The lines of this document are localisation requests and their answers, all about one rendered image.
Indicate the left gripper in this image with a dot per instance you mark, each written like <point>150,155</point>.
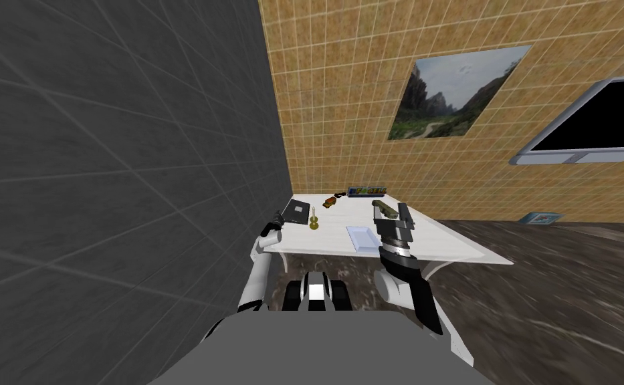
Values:
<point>276,220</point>

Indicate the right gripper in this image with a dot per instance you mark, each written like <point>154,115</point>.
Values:
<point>393,233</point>

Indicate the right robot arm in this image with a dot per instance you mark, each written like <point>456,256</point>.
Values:
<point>410,278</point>

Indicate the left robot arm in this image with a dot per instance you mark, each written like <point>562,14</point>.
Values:
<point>258,270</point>

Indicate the olive green oblong object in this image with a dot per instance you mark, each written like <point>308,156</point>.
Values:
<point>385,208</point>

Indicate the black book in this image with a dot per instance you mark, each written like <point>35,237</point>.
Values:
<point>296,212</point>

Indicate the blue box with letters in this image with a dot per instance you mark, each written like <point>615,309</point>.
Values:
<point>367,191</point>

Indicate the white rectangular tray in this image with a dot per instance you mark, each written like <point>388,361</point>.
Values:
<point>364,238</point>

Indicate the yellow candle holder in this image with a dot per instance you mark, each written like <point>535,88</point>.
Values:
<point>314,222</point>

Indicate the brown toy car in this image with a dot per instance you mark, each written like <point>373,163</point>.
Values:
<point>329,202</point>

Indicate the white table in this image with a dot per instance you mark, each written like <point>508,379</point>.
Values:
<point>338,238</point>

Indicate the landscape picture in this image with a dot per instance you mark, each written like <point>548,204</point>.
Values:
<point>453,96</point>

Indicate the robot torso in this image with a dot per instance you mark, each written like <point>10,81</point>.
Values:
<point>322,347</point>

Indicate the blue flat box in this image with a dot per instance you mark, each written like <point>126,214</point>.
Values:
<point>542,218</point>

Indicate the grey framed television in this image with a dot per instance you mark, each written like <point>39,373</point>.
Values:
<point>606,120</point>

